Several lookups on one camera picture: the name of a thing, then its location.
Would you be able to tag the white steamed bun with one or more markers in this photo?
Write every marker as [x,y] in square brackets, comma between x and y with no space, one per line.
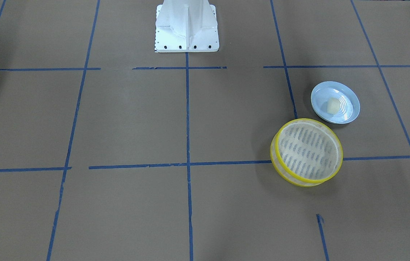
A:
[333,106]

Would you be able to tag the yellow rimmed bamboo steamer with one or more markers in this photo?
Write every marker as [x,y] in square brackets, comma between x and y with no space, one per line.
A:
[306,152]

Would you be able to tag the light blue plate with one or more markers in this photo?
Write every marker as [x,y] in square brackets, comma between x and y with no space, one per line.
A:
[350,105]

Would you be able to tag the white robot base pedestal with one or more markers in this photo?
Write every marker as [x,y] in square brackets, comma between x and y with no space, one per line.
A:
[186,26]

